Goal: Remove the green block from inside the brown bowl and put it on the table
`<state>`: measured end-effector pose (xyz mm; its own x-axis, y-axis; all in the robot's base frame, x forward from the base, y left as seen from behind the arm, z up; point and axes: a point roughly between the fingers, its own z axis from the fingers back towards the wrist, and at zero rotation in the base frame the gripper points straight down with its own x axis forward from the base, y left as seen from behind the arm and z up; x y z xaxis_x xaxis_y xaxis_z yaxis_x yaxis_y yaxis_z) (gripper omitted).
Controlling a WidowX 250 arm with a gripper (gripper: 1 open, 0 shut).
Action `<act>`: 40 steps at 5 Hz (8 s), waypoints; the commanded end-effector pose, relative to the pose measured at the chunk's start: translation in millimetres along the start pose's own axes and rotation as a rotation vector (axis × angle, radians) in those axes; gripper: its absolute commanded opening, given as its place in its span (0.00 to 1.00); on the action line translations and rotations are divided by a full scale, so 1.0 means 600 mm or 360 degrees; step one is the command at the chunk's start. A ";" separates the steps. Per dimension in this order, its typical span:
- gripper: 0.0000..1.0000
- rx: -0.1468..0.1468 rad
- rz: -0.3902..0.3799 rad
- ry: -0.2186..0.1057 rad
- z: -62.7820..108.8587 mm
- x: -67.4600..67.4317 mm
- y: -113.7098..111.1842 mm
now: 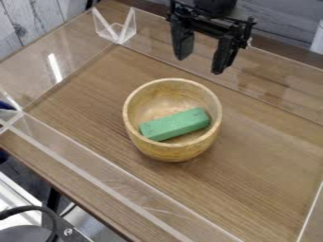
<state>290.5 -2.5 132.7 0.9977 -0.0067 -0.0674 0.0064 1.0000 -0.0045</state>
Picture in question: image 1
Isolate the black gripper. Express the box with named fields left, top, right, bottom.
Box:
left=167, top=0, right=257, bottom=75

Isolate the green rectangular block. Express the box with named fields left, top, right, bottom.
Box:
left=139, top=108, right=211, bottom=142

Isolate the brown wooden bowl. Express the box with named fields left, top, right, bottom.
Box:
left=123, top=78, right=223, bottom=163

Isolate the white object at right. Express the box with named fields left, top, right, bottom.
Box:
left=312, top=20, right=323, bottom=55

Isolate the blue object at edge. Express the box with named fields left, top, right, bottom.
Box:
left=0, top=100, right=17, bottom=111

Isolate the black table leg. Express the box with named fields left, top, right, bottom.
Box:
left=47, top=188, right=62, bottom=213

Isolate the clear acrylic enclosure wall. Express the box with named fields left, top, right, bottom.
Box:
left=0, top=1, right=323, bottom=242

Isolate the black cable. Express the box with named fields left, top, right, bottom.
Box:
left=0, top=205, right=59, bottom=242

